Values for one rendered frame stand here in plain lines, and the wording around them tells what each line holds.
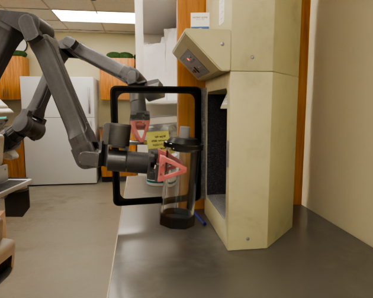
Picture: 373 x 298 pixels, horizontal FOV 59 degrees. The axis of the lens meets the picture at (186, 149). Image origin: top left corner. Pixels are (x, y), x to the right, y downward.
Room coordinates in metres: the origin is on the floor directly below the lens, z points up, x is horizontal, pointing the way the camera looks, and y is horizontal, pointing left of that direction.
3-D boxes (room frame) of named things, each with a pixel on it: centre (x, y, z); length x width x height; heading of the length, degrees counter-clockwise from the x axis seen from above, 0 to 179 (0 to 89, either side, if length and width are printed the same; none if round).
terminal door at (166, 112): (1.11, 0.10, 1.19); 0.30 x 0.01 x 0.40; 103
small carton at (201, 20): (0.94, -0.04, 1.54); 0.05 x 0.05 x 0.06; 87
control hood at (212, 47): (0.99, -0.03, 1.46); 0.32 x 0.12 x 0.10; 8
